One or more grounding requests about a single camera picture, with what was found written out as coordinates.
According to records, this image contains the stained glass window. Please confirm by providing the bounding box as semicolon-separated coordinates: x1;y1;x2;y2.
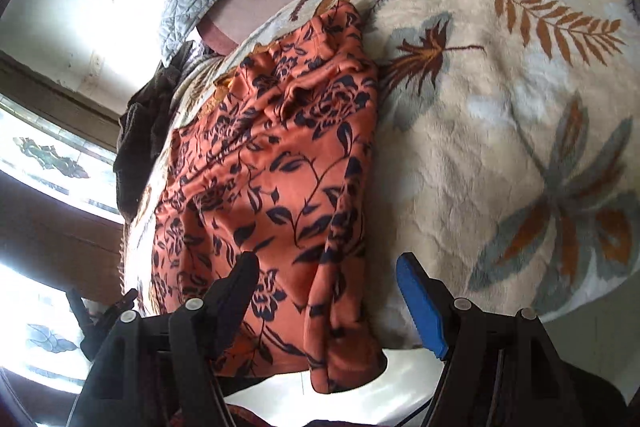
0;52;126;408

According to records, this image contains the grey striped cloth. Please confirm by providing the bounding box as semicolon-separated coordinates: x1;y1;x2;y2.
177;41;223;75

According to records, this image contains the orange floral garment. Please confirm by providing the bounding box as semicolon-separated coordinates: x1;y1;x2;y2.
150;1;388;394

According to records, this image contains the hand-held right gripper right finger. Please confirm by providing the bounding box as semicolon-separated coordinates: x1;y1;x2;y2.
395;251;628;427

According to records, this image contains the dark brown cloth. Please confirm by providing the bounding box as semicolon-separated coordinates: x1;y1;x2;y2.
112;39;201;220

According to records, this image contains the cream leaf-print blanket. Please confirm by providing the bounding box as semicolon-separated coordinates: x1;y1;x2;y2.
120;0;640;350

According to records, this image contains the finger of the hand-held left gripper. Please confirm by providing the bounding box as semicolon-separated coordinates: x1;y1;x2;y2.
66;288;108;358
97;288;139;323

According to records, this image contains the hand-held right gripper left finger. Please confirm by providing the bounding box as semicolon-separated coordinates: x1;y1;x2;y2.
65;251;261;427

